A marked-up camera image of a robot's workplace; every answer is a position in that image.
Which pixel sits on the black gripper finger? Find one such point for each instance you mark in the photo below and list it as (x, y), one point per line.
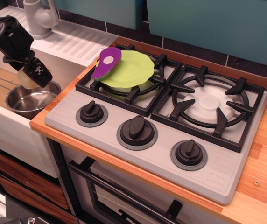
(16, 65)
(35, 62)

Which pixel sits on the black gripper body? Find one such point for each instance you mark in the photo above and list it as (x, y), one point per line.
(15, 41)

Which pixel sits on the beige toy potato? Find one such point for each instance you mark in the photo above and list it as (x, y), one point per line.
(30, 79)

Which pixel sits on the purple toy eggplant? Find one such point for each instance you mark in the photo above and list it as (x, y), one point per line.
(109, 58)

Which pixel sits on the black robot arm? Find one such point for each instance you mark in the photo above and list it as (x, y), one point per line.
(15, 43)

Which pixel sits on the small steel pot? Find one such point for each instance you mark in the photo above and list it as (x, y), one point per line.
(29, 102)

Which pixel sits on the lime green plate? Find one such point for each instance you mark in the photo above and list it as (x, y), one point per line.
(134, 69)

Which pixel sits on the grey toy faucet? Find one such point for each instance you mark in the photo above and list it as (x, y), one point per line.
(40, 20)

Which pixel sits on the black left stove knob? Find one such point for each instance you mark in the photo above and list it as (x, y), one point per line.
(91, 115)

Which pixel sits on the black left burner grate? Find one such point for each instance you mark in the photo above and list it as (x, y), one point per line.
(139, 99)

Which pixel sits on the black burner grate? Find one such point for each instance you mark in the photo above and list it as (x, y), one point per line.
(139, 99)
(228, 134)

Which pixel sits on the teal cabinet left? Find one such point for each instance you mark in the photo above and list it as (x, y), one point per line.
(124, 13)

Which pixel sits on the teal cabinet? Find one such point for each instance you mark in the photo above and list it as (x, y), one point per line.
(124, 13)
(233, 27)

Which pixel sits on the wooden drawer front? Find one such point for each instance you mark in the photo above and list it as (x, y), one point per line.
(34, 188)

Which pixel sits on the toy oven door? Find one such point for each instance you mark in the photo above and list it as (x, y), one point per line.
(116, 198)

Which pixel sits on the grey toy stove top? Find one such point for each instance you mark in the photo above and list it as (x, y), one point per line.
(217, 180)

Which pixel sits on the white right burner disc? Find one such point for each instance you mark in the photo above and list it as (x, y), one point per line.
(207, 100)

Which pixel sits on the black right stove knob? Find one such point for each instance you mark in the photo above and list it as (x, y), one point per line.
(189, 155)

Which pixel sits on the black right burner grate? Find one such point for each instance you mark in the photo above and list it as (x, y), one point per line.
(228, 134)

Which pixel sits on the teal cabinet right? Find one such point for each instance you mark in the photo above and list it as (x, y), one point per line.
(233, 27)

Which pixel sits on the black oven door handle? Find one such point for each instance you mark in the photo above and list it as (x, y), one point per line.
(169, 217)

